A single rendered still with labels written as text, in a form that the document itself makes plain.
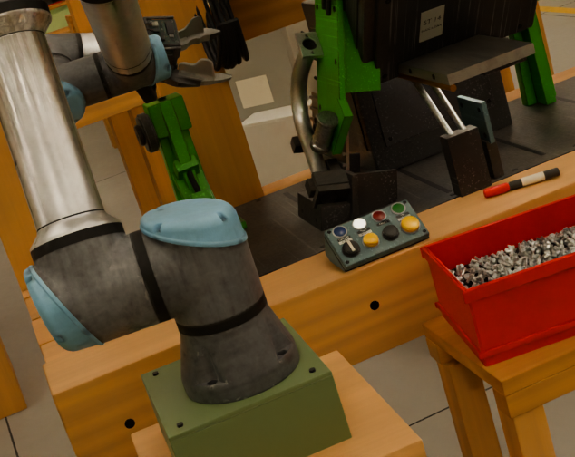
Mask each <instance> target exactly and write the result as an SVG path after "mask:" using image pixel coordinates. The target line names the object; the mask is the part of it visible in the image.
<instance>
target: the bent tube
mask: <svg viewBox="0 0 575 457"><path fill-rule="evenodd" d="M295 38H296V41H297V46H298V53H297V59H296V61H295V65H294V68H293V72H292V77H291V88H290V96H291V109H292V115H293V120H294V124H295V128H296V131H297V136H298V138H299V140H300V143H301V146H302V149H303V152H304V154H305V156H306V159H307V164H308V167H309V169H310V171H311V174H312V172H315V171H324V170H328V169H327V167H326V163H325V161H324V158H323V155H322V154H319V153H316V152H314V151H312V150H311V148H310V145H309V144H310V141H311V138H312V137H313V133H314V131H313V128H312V125H311V121H310V119H309V114H308V107H307V79H308V75H309V71H310V68H311V65H312V63H313V60H314V58H323V57H324V53H323V50H322V47H321V44H320V42H319V39H318V36H317V32H305V33H295Z"/></svg>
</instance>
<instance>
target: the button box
mask: <svg viewBox="0 0 575 457"><path fill-rule="evenodd" d="M396 203H401V204H403V205H404V211H403V212H401V213H396V212H394V211H393V210H392V207H393V205H394V204H396ZM396 203H394V204H393V205H390V206H388V207H385V208H383V209H380V210H376V211H383V212H384V214H385V218H384V219H383V220H375V219H374V218H373V214H374V213H375V211H374V212H372V213H370V214H367V215H365V216H363V217H361V218H357V219H363V220H364V221H365V226H364V227H363V228H356V227H355V226H354V224H353V223H354V221H355V220H356V219H354V220H351V221H349V222H347V223H345V224H342V225H340V226H336V227H343V228H345V229H346V234H345V235H344V236H342V237H339V236H336V235H335V234H334V229H335V228H336V227H334V228H332V229H329V230H327V231H325V236H324V238H325V249H326V255H327V257H328V259H329V260H330V261H331V262H332V263H333V264H335V265H336V266H337V267H339V268H340V269H342V270H343V271H345V272H347V271H350V270H352V269H355V268H357V267H361V266H363V265H365V264H368V263H370V262H372V261H375V260H377V259H379V258H383V257H385V256H388V255H390V254H392V253H395V252H396V251H399V250H401V249H404V248H408V247H410V246H412V245H414V244H416V243H419V242H421V241H424V240H426V239H429V231H428V230H427V228H426V227H425V225H424V224H423V222H422V221H421V220H420V219H419V217H418V216H417V214H416V213H415V211H414V210H413V208H412V207H411V205H410V204H409V202H408V201H407V200H406V199H404V200H402V201H399V202H396ZM407 216H413V217H416V218H417V219H418V220H419V228H418V230H417V231H414V232H406V231H404V230H403V229H402V227H401V221H402V219H403V218H405V217H407ZM387 225H394V226H396V227H397V229H398V235H397V237H396V238H391V239H390V238H386V237H385V236H384V234H383V229H384V227H386V226H387ZM367 233H375V234H376V235H377V236H378V244H377V245H376V246H374V247H368V246H366V245H365V244H364V235H365V234H367ZM348 240H354V241H355V242H357V243H358V245H359V251H358V253H357V254H355V255H353V256H348V255H347V254H345V253H344V251H343V245H344V243H345V242H347V241H348Z"/></svg>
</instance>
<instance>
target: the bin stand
mask: <svg viewBox="0 0 575 457"><path fill-rule="evenodd" d="M422 327H423V330H424V335H425V337H426V338H425V339H426V343H427V345H428V349H429V352H430V356H431V357H432V358H433V359H434V360H435V361H436V363H437V365H438V369H439V372H440V376H441V379H442V382H443V388H444V391H445V394H446V398H447V402H448V404H449V408H450V411H451V415H452V418H453V424H454V427H455V431H456V434H457V437H458V441H459V444H460V447H461V451H462V454H463V457H502V451H501V447H500V444H499V440H498V437H497V433H496V430H495V426H494V422H493V419H492V413H491V409H490V406H489V403H488V399H487V395H486V392H485V389H484V385H483V381H482V380H484V381H485V382H486V383H488V384H489V385H491V386H492V390H493V394H494V397H495V401H496V404H497V409H498V413H499V416H500V420H501V423H502V429H503V433H504V437H505V440H506V443H507V447H508V451H509V454H510V457H556V454H555V451H554V447H553V443H552V439H551V433H550V429H549V425H548V422H547V418H546V414H545V411H544V407H543V405H544V404H545V403H547V402H550V401H552V400H554V399H556V398H558V397H561V396H563V395H565V394H567V393H570V392H572V391H574V390H575V336H573V337H570V338H567V339H564V340H561V341H559V342H557V343H554V344H551V345H546V346H544V347H542V348H539V349H536V350H533V351H530V352H529V353H526V354H523V355H518V356H515V357H514V358H511V359H508V360H505V361H502V362H500V363H497V364H495V365H490V366H484V365H483V363H482V362H481V361H480V360H479V358H478V357H477V356H476V355H475V354H474V352H473V351H472V350H471V349H470V348H469V346H468V345H467V344H466V343H465V342H464V341H463V340H462V339H461V337H460V336H459V335H458V334H457V333H456V332H455V330H454V329H453V328H452V327H451V326H450V324H449V323H448V322H447V321H446V320H445V318H444V317H443V316H438V317H437V318H434V319H432V320H430V321H427V322H425V323H423V324H422Z"/></svg>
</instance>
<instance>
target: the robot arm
mask: <svg viewBox="0 0 575 457"><path fill-rule="evenodd" d="M59 1H62V0H0V122H1V125H2V128H3V131H4V134H5V138H6V141H7V144H8V147H9V150H10V152H11V155H12V158H13V161H14V164H15V168H16V171H17V174H18V177H19V180H20V182H21V185H22V188H23V191H24V195H25V198H26V201H27V204H28V207H29V209H30V212H31V215H32V218H33V221H34V225H35V228H36V231H37V237H36V239H35V240H34V243H33V245H32V246H31V248H30V253H31V256H32V259H33V262H34V265H31V266H29V267H28V268H27V269H26V270H25V271H24V281H25V283H26V285H27V289H28V291H29V294H30V296H31V298H32V300H33V302H34V305H35V307H36V309H37V311H38V313H39V315H40V317H41V318H42V320H43V322H44V324H45V326H46V328H47V329H48V331H49V332H50V334H51V335H52V337H53V338H54V340H55V341H56V343H57V344H58V345H59V346H60V347H62V348H63V349H65V350H67V351H72V352H74V351H79V350H82V349H85V348H88V347H91V346H95V345H104V343H106V342H108V341H111V340H113V339H116V338H119V337H122V336H125V335H128V334H131V333H134V332H137V331H140V330H142V329H144V328H147V327H150V326H155V325H157V324H159V323H162V322H165V321H168V320H171V319H173V318H174V319H175V322H176V325H177V327H178V329H179V332H180V370H181V381H182V383H183V385H184V388H185V391H186V394H187V396H188V397H189V398H190V399H191V400H192V401H194V402H197V403H200V404H227V403H233V402H236V401H240V400H244V399H247V398H250V397H252V396H254V395H257V394H261V393H263V392H265V391H267V390H268V389H270V388H272V387H273V386H275V385H277V384H279V383H280V382H282V381H283V380H284V379H286V378H287V377H288V376H289V375H290V374H291V373H292V372H293V371H294V370H295V368H296V367H297V364H298V362H299V352H298V350H297V345H296V342H295V340H294V338H293V336H292V335H291V334H290V333H289V332H288V330H287V329H286V328H285V326H284V325H283V324H282V322H281V321H280V320H279V318H278V317H277V315H276V314H275V313H274V311H273V310H272V309H271V308H270V306H269V305H268V301H267V299H266V296H265V293H264V290H263V287H262V285H261V282H260V279H259V276H258V271H257V269H256V266H255V263H254V260H253V257H252V255H251V252H250V249H249V244H248V241H247V238H248V236H247V233H246V231H245V230H244V229H243V228H242V225H241V223H240V220H239V216H238V214H237V211H236V210H235V209H234V208H233V207H232V206H231V205H230V204H229V203H228V202H226V201H224V200H221V199H209V198H202V199H185V200H180V201H175V202H172V203H168V204H165V205H162V206H159V207H158V208H156V209H152V210H150V211H148V212H147V213H145V214H144V215H143V216H142V217H141V220H140V223H141V224H140V230H137V231H134V232H132V233H129V234H125V231H124V228H123V225H122V222H121V221H120V220H119V219H117V218H115V217H113V216H111V215H109V214H107V213H106V212H105V211H104V208H103V205H102V201H101V198H100V195H99V192H98V190H97V187H96V184H95V181H94V178H93V174H92V171H91V168H90V166H89V163H88V160H87V158H86V155H85V152H84V149H83V145H82V142H81V139H80V136H79V133H78V131H77V128H76V125H75V124H76V123H77V122H78V121H79V120H80V119H81V118H82V117H83V115H84V112H85V107H87V106H90V105H93V104H96V103H98V102H103V101H106V100H109V99H111V98H113V97H116V96H119V95H122V94H125V93H127V92H132V91H136V92H137V93H138V94H139V95H140V96H141V98H142V99H143V101H144V102H145V103H150V102H154V101H157V99H158V97H157V93H156V88H157V85H156V83H158V82H161V83H167V84H168V85H171V86H174V87H181V88H184V87H200V86H201V85H211V84H215V83H223V82H226V81H228V80H231V78H232V75H231V74H226V73H215V71H214V66H213V62H212V61H211V60H210V59H206V58H201V59H199V60H198V61H197V62H196V63H185V62H183V63H179V66H178V64H177V60H178V58H180V51H183V50H186V49H187V48H188V47H189V46H190V45H192V44H200V43H201V42H204V41H211V40H212V39H214V38H215V37H216V36H218V35H219V34H220V30H217V29H212V28H203V24H202V19H201V17H200V16H195V17H193V18H191V19H190V21H189V23H188V24H187V26H186V27H185V28H183V29H181V30H179V31H178V29H177V25H176V22H175V20H174V19H173V18H174V16H145V17H143V18H142V14H141V9H140V7H139V3H138V0H80V1H81V4H82V6H83V10H84V12H85V14H86V16H87V19H88V21H89V23H90V26H91V28H92V30H93V33H69V34H46V33H45V32H46V31H47V29H48V27H49V25H50V23H51V22H52V16H51V13H50V10H49V7H48V5H50V4H53V3H56V2H59ZM152 19H160V20H152ZM178 68H179V70H177V69H178Z"/></svg>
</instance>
